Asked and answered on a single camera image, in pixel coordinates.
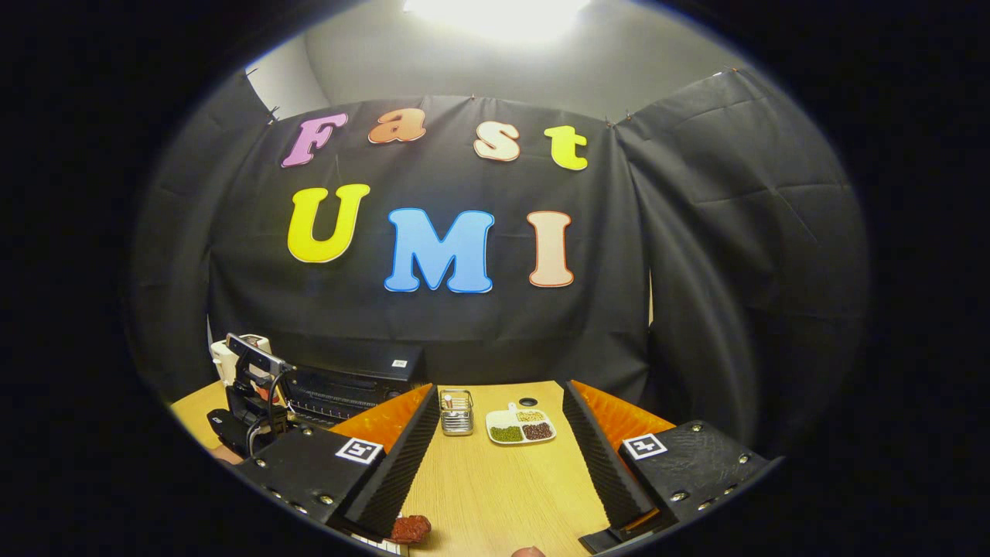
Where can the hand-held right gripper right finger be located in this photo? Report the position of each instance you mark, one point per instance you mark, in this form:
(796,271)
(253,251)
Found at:
(599,464)

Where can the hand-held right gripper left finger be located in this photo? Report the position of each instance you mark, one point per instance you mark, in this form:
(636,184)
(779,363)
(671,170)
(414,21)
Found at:
(402,472)

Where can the red meat slice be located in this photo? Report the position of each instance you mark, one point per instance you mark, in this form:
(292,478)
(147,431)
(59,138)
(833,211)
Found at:
(410,529)

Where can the black electric oven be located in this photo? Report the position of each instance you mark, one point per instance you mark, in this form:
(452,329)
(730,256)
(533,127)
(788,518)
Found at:
(348,357)

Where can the white toaster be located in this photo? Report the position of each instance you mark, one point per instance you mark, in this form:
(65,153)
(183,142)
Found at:
(223,360)

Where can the white slotted tray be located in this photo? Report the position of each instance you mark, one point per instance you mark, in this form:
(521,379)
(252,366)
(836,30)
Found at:
(383,545)

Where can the white divided dish with beans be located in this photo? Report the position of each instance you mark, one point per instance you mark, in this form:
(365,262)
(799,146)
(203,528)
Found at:
(520,427)

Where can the black backdrop cloth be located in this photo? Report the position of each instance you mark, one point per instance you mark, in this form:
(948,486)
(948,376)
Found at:
(464,325)

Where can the large ceiling light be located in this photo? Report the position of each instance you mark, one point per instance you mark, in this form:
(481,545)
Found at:
(499,15)

